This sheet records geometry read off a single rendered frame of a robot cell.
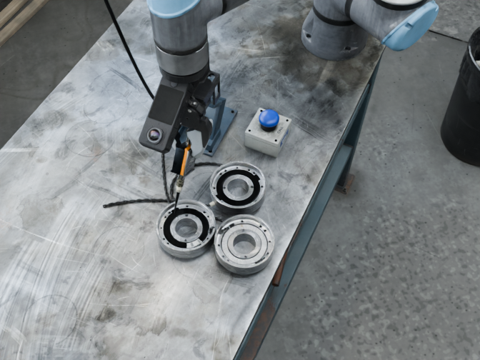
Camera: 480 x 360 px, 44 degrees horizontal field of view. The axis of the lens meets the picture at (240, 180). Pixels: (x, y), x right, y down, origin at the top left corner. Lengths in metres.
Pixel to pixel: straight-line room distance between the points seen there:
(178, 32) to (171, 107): 0.13
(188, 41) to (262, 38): 0.61
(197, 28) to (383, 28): 0.50
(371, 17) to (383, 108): 1.20
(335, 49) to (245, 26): 0.23
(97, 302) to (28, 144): 0.38
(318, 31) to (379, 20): 0.19
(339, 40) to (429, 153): 1.04
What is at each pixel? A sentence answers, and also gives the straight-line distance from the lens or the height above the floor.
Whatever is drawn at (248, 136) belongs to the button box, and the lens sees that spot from 1.16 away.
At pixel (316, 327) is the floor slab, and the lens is 1.88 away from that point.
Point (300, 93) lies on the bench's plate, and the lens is 1.29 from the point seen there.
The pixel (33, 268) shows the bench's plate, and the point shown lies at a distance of 1.11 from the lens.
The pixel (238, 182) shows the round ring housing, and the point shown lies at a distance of 1.12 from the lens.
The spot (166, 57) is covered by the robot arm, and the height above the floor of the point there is 1.17.
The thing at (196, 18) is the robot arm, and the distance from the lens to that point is 0.79.
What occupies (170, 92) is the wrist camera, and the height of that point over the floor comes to 1.10.
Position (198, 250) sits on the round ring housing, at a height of 0.83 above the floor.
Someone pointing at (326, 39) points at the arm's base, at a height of 0.85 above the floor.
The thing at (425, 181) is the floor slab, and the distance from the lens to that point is 2.21.
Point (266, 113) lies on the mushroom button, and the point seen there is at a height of 0.87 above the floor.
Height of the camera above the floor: 1.75
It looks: 56 degrees down
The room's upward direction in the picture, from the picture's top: 1 degrees clockwise
